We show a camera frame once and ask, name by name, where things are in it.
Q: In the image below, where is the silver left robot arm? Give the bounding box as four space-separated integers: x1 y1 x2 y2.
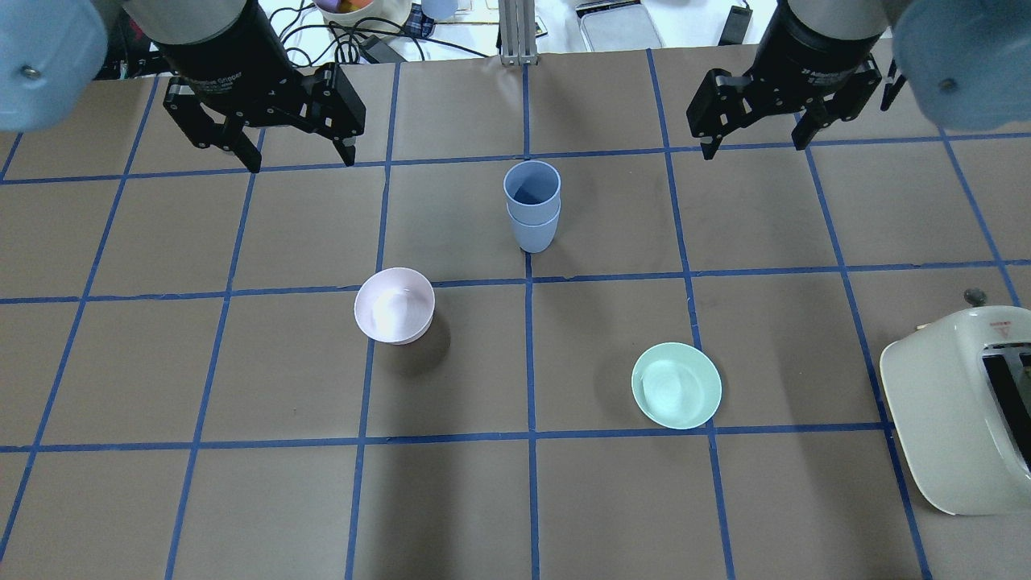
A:
1 1 366 173

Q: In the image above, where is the black power adapter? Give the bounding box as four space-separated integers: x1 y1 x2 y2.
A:
718 2 752 45

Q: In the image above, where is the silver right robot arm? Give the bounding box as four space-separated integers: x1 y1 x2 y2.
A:
685 1 1030 160

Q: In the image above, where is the blue plastic cup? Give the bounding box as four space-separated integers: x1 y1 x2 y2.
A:
507 208 561 254
502 160 562 226

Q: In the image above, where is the white toaster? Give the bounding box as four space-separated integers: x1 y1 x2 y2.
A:
879 288 1030 516

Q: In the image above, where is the aluminium frame post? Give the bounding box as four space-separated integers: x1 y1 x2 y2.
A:
498 0 539 68

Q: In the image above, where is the grey kitchen scale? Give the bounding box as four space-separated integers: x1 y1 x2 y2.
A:
575 1 664 52

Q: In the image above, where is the bowl of coloured blocks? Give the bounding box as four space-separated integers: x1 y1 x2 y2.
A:
313 1 412 32

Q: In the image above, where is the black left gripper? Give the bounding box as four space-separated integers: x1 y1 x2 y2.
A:
154 1 366 175

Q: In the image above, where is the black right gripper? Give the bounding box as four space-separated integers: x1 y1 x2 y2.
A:
686 1 883 160

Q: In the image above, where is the pink plastic bowl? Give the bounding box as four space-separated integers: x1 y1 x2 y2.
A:
354 267 436 346

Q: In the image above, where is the green plastic bowl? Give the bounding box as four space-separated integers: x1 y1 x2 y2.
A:
630 342 724 430

